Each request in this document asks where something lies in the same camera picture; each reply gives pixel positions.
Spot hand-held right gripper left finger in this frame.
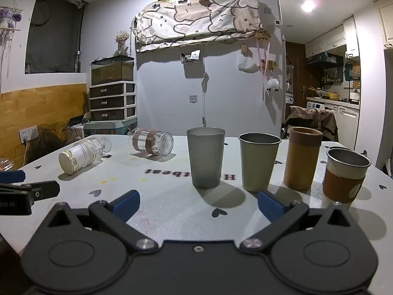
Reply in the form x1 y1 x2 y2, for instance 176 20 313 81
46 190 159 254

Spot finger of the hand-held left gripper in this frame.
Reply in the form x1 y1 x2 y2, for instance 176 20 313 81
0 170 26 184
0 180 61 205

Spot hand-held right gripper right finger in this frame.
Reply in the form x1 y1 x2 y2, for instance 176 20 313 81
239 190 354 253

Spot grey-green metal cup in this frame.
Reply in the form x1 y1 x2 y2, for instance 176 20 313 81
239 132 282 193

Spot white patterned cup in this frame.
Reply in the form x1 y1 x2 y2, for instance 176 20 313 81
58 138 102 176

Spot brown wooden cup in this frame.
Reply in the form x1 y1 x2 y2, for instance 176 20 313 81
283 126 324 191

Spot clear cup with brown bands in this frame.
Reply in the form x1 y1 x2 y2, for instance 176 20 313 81
128 127 174 157

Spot metal cup with brown sleeve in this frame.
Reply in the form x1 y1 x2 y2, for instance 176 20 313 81
322 147 372 204

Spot grey frosted cup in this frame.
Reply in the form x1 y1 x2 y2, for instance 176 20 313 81
186 127 226 189

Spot white heart printed tablecloth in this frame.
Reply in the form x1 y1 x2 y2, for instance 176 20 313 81
0 133 393 254

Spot black net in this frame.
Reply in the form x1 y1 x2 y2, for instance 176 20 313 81
26 123 67 164

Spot clear stemmed glass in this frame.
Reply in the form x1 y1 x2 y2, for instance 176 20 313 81
92 135 113 154

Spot teal cabinet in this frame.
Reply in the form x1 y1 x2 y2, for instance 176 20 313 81
82 119 139 137

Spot chair with brown cloth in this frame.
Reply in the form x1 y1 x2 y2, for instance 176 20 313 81
284 105 339 142

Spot white drawer unit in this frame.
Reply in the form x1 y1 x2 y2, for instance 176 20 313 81
89 81 137 122

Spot white washing machine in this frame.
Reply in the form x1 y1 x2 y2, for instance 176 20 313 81
306 96 326 110

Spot dark wooden door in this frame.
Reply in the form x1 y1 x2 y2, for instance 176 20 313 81
286 41 308 106

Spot glass fish tank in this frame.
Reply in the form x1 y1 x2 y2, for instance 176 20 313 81
90 55 135 86

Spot white plastic bag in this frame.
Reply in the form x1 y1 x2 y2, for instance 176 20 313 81
237 53 258 73

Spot dark window cover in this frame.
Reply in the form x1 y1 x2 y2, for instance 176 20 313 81
25 0 85 74

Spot purple plush toy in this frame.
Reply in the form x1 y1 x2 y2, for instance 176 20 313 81
0 6 24 29

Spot dried flower bouquet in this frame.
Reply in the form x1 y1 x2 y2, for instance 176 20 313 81
115 30 131 57

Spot printed blanket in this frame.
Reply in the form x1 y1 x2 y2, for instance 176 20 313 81
134 0 265 52

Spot white wall socket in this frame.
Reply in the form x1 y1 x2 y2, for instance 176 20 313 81
19 125 39 144

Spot small wall shelf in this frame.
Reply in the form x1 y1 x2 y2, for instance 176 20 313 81
180 50 201 64

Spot white kitchen wall cabinets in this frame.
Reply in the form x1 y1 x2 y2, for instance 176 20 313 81
305 0 393 59

